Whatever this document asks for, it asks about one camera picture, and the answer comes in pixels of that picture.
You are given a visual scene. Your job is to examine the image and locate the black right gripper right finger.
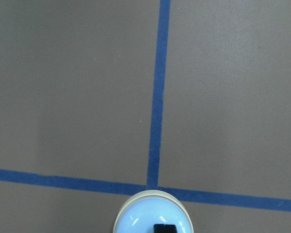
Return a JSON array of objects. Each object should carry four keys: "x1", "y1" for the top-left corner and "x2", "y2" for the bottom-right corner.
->
[{"x1": 165, "y1": 224, "x2": 176, "y2": 233}]

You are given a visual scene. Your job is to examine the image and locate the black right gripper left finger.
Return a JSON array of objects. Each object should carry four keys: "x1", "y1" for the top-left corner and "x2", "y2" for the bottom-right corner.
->
[{"x1": 153, "y1": 224, "x2": 165, "y2": 233}]

